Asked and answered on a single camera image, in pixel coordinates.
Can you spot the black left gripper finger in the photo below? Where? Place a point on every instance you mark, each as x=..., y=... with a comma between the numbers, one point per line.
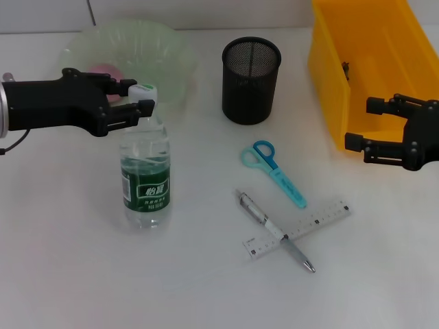
x=133, y=111
x=118, y=85

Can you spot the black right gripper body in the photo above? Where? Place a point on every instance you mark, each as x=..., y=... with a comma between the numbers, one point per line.
x=423, y=137

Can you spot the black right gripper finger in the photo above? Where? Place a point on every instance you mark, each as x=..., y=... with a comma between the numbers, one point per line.
x=394, y=106
x=377, y=147

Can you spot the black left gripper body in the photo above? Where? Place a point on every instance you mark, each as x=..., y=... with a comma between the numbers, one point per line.
x=51, y=103

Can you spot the pink peach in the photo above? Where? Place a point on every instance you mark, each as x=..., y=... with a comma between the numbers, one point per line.
x=106, y=68

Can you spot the green plastic wrapper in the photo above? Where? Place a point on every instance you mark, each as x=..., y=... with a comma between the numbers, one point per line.
x=346, y=70

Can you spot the clear green-label water bottle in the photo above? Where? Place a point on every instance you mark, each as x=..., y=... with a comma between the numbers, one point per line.
x=145, y=178

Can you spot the clear plastic ruler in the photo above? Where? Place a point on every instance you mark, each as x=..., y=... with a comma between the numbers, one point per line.
x=315, y=219

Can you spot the blue scissors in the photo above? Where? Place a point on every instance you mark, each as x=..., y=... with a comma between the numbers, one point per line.
x=281, y=178

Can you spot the silver white ballpoint pen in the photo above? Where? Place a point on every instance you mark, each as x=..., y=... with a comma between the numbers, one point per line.
x=260, y=216

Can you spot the green glass fruit plate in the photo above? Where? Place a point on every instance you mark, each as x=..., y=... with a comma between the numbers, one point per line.
x=161, y=51

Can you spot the black mesh pen holder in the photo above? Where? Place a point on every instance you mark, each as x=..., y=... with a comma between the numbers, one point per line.
x=248, y=85

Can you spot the yellow plastic bin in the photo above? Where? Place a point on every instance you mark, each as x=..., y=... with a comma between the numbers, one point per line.
x=377, y=103

